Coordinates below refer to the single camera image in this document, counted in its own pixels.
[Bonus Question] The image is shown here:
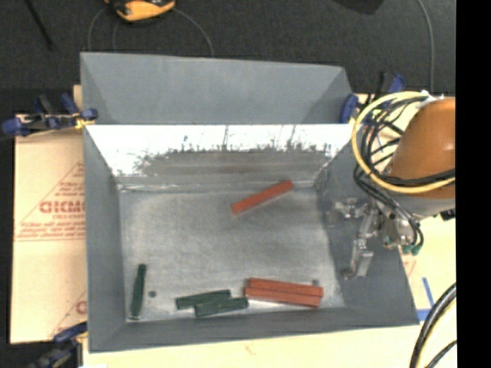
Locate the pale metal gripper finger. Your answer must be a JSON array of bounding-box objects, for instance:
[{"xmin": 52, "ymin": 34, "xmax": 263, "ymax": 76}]
[
  {"xmin": 328, "ymin": 199, "xmax": 368, "ymax": 221},
  {"xmin": 342, "ymin": 237, "xmax": 375, "ymax": 281}
]

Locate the grey metal bin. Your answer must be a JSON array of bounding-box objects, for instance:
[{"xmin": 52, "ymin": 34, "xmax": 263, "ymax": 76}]
[{"xmin": 79, "ymin": 51, "xmax": 420, "ymax": 353}]

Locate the red-brown flat block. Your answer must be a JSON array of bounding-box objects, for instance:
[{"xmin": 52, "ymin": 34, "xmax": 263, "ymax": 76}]
[
  {"xmin": 246, "ymin": 277, "xmax": 325, "ymax": 298},
  {"xmin": 242, "ymin": 286, "xmax": 321, "ymax": 309},
  {"xmin": 230, "ymin": 179, "xmax": 295, "ymax": 215}
]

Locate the dark green flat block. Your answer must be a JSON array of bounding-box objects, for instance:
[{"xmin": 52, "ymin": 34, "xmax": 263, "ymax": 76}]
[
  {"xmin": 194, "ymin": 297, "xmax": 250, "ymax": 319},
  {"xmin": 130, "ymin": 263, "xmax": 148, "ymax": 320},
  {"xmin": 175, "ymin": 289, "xmax": 232, "ymax": 311}
]

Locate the brown cardboard board, red print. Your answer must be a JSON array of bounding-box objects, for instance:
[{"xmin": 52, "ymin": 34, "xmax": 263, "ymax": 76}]
[{"xmin": 9, "ymin": 84, "xmax": 90, "ymax": 345}]

